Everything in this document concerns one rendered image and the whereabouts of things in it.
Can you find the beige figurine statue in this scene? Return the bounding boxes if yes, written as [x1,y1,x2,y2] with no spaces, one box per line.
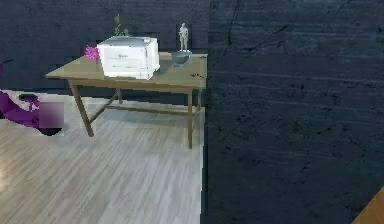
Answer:
[178,22,190,52]

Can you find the purple scooter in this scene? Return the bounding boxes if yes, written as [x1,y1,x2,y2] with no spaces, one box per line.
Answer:
[0,59,65,137]

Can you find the tan wooden table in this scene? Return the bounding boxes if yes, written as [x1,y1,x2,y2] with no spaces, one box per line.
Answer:
[45,51,209,150]

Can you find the pink flower plant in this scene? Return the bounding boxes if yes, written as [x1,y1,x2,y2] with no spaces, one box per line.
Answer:
[84,13,133,62]

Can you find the white printer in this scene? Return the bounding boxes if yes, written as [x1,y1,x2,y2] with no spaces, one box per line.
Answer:
[96,35,161,81]

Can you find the grey bowl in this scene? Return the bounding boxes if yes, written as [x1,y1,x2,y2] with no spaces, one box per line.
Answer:
[171,49,193,68]

